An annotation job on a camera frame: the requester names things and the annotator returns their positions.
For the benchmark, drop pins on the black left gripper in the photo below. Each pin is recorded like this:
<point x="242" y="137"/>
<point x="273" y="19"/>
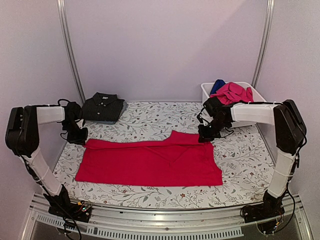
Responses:
<point x="80" y="140"/>

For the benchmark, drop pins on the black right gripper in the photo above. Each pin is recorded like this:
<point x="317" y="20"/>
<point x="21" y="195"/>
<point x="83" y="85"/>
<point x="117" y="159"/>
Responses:
<point x="204" y="137"/>

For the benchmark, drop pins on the magenta t-shirt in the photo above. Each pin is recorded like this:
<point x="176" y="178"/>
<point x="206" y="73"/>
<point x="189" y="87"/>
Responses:
<point x="177" y="161"/>

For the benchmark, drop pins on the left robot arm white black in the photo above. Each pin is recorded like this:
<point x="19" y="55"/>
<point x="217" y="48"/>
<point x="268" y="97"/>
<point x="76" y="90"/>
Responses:
<point x="23" y="139"/>

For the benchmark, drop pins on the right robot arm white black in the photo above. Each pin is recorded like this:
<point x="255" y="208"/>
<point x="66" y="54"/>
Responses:
<point x="290" y="137"/>

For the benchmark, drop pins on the white plastic laundry bin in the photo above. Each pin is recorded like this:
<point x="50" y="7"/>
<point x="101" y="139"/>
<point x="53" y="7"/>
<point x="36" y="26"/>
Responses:
<point x="255" y="96"/>

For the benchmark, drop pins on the pink garment in bin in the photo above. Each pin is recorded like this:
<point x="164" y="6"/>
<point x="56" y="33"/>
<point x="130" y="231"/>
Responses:
<point x="228" y="93"/>

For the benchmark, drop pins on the black pinstriped folded shirt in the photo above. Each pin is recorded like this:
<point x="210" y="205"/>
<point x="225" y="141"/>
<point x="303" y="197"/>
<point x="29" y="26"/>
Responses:
<point x="103" y="107"/>

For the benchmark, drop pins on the blue garment in bin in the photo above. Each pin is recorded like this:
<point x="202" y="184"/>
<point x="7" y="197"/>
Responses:
<point x="216" y="86"/>

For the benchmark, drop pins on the grey folded garment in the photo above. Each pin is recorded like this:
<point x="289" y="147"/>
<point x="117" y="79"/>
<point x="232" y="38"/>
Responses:
<point x="123" y="110"/>

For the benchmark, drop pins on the aluminium front rail base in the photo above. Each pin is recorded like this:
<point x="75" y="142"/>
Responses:
<point x="124" y="223"/>

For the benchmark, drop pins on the aluminium frame post left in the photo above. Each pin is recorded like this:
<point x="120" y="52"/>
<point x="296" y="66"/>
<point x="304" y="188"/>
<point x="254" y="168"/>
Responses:
<point x="61" y="7"/>

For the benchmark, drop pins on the aluminium frame post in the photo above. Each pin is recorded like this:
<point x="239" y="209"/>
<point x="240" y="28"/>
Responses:
<point x="264" y="41"/>
<point x="61" y="7"/>

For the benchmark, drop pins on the aluminium frame post right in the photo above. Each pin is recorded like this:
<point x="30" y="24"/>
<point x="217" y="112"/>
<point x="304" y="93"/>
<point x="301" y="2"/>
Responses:
<point x="264" y="41"/>

